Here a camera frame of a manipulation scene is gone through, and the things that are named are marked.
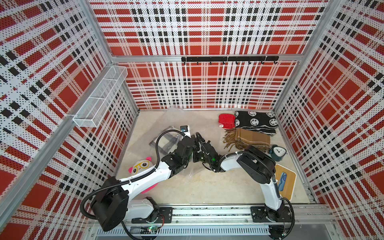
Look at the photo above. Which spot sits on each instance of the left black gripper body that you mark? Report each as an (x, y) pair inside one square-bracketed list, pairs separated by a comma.
[(185, 162)]

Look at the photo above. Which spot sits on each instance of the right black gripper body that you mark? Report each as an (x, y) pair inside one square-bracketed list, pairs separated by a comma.
[(199, 157)]

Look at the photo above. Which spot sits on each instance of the cream grey plaid scarf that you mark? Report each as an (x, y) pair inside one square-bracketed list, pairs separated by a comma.
[(168, 143)]

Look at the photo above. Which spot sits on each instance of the clear plastic vacuum bag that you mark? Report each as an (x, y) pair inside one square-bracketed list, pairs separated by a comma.
[(202, 128)]

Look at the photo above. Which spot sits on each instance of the brown plaid scarf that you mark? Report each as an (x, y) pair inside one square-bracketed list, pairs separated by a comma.
[(240, 139)]

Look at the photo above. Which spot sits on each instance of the red knitted scarf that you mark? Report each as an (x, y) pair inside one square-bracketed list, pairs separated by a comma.
[(227, 121)]

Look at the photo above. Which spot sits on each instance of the black smiley face scarf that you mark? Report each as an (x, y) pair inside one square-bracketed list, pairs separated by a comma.
[(265, 123)]

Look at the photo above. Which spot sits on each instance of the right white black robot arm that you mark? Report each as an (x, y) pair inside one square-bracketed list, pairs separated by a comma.
[(258, 165)]

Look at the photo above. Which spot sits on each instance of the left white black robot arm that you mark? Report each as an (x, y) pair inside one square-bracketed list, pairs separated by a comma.
[(110, 204)]

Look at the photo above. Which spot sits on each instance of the pink panda toy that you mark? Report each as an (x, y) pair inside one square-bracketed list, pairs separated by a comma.
[(142, 167)]

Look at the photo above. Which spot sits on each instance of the teal alarm clock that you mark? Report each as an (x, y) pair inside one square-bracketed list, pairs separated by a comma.
[(277, 153)]

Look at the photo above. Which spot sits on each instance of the wooden board with blue print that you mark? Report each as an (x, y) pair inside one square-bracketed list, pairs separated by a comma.
[(286, 181)]

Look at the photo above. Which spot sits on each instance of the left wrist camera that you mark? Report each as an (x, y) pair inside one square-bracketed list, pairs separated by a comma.
[(185, 130)]

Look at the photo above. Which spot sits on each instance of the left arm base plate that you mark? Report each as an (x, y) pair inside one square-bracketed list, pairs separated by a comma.
[(158, 216)]

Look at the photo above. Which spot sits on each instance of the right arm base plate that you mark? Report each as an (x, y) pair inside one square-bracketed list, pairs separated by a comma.
[(271, 214)]

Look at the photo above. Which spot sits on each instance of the white wire mesh basket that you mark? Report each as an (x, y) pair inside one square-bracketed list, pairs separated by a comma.
[(93, 111)]

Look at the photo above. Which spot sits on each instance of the black wall hook rail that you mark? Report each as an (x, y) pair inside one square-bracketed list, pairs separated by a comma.
[(260, 59)]

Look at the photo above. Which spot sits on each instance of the aluminium front rail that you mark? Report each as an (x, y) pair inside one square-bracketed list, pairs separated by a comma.
[(306, 222)]

